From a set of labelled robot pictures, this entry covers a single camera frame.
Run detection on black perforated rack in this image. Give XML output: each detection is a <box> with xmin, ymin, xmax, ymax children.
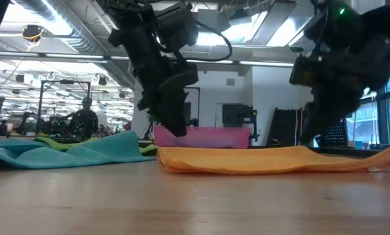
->
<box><xmin>321</xmin><ymin>120</ymin><xmax>351</xmax><ymax>148</ymax></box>

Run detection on black leaning panel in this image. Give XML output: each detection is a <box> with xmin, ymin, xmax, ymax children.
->
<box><xmin>267</xmin><ymin>107</ymin><xmax>305</xmax><ymax>146</ymax></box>

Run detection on black robot rig frame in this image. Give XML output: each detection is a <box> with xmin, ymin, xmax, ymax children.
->
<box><xmin>184</xmin><ymin>86</ymin><xmax>201</xmax><ymax>127</ymax></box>
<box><xmin>37</xmin><ymin>80</ymin><xmax>91</xmax><ymax>131</ymax></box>

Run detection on person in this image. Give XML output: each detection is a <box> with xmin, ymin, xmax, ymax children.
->
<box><xmin>69</xmin><ymin>96</ymin><xmax>99</xmax><ymax>138</ymax></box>

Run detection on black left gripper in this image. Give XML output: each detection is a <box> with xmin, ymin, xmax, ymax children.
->
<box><xmin>109</xmin><ymin>25</ymin><xmax>199</xmax><ymax>138</ymax></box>

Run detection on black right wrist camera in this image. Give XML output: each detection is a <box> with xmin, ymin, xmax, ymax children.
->
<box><xmin>304</xmin><ymin>0</ymin><xmax>364</xmax><ymax>50</ymax></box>

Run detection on blue microfiber towel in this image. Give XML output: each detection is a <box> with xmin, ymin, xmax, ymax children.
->
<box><xmin>0</xmin><ymin>130</ymin><xmax>156</xmax><ymax>170</ymax></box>

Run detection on red plastic basket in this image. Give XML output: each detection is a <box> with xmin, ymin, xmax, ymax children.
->
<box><xmin>154</xmin><ymin>125</ymin><xmax>252</xmax><ymax>149</ymax></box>

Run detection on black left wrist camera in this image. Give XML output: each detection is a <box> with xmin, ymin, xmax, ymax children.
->
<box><xmin>155</xmin><ymin>1</ymin><xmax>199</xmax><ymax>50</ymax></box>

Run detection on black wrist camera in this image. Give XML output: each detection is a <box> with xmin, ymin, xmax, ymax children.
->
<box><xmin>155</xmin><ymin>1</ymin><xmax>199</xmax><ymax>50</ymax></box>
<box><xmin>304</xmin><ymin>0</ymin><xmax>364</xmax><ymax>50</ymax></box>

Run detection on ceiling cable reel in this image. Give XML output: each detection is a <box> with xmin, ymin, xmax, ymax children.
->
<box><xmin>21</xmin><ymin>24</ymin><xmax>46</xmax><ymax>43</ymax></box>

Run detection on black background robot arms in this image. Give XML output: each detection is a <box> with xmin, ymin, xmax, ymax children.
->
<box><xmin>16</xmin><ymin>112</ymin><xmax>74</xmax><ymax>136</ymax></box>

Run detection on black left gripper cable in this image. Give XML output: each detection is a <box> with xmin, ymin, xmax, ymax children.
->
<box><xmin>184</xmin><ymin>19</ymin><xmax>233</xmax><ymax>63</ymax></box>

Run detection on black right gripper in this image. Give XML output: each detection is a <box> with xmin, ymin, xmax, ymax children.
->
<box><xmin>289</xmin><ymin>42</ymin><xmax>390</xmax><ymax>144</ymax></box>

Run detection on orange microfiber towel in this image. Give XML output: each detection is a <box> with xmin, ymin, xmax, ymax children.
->
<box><xmin>157</xmin><ymin>145</ymin><xmax>390</xmax><ymax>176</ymax></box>

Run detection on green microfiber towel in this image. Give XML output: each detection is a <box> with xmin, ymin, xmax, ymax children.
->
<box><xmin>34</xmin><ymin>136</ymin><xmax>158</xmax><ymax>156</ymax></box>

